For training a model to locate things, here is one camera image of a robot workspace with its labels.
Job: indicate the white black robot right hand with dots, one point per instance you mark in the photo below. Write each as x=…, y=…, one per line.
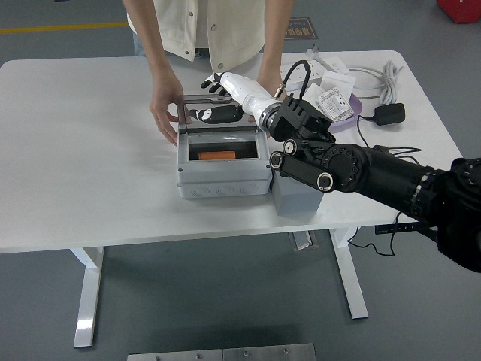
x=244, y=90

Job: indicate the person's right hand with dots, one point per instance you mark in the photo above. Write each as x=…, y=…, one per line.
x=163, y=101

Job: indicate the person's left hand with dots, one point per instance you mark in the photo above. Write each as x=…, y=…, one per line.
x=271, y=83

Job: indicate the transparent grey box lid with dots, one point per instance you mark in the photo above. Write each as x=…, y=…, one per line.
x=195, y=124

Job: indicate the orange cylindrical battery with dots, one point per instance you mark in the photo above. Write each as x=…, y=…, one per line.
x=217, y=155

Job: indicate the grey plastic junction box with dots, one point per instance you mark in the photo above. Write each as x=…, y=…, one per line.
x=223, y=178

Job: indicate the person's right forearm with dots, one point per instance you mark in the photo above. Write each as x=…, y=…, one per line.
x=154, y=41

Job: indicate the person's left forearm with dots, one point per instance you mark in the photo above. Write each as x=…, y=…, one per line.
x=278, y=37

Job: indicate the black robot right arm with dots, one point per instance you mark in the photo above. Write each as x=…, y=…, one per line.
x=376, y=176

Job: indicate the white power strip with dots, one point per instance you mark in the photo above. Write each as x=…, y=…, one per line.
x=297, y=80

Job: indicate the white socket panel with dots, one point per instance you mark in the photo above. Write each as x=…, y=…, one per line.
x=313, y=96

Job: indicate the white power plug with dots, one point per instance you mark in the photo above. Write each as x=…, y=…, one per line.
x=315, y=52

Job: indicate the brown floor sign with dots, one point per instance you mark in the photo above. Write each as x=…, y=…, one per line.
x=304, y=32

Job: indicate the small white rectangular adapter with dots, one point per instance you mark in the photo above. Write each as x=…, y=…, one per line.
x=336, y=65

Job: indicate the packaged white socket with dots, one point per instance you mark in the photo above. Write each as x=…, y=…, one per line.
x=336, y=105

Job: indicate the person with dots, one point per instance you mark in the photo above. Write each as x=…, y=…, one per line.
x=210, y=26

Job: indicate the purple plastic tray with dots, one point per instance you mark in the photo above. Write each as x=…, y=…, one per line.
x=345, y=125

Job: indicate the grey foam block holder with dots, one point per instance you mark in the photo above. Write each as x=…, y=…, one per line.
x=297, y=201

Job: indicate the black power adapter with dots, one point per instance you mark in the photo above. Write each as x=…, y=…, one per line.
x=391, y=113

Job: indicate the black table control panel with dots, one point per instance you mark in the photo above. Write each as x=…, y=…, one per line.
x=398, y=228

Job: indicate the red object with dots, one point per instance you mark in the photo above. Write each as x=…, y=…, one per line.
x=460, y=9

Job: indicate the white table leg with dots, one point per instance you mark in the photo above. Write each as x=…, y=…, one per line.
x=351, y=286
x=88, y=297

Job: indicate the grey metal plate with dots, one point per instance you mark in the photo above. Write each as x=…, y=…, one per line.
x=174, y=356
x=268, y=352

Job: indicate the white square switch panel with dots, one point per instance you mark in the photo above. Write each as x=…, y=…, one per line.
x=338, y=79

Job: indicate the grey metal table bracket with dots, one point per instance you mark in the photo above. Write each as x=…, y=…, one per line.
x=302, y=240

